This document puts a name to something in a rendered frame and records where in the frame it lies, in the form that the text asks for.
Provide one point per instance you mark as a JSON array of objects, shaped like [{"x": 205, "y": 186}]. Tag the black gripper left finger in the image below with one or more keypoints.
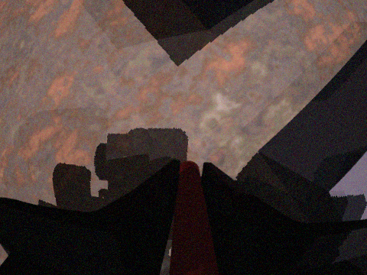
[{"x": 127, "y": 237}]

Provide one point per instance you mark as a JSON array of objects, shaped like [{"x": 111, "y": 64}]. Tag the dark red peg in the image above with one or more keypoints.
[{"x": 192, "y": 249}]

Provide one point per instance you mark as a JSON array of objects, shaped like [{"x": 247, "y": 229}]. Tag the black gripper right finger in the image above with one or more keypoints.
[{"x": 252, "y": 238}]

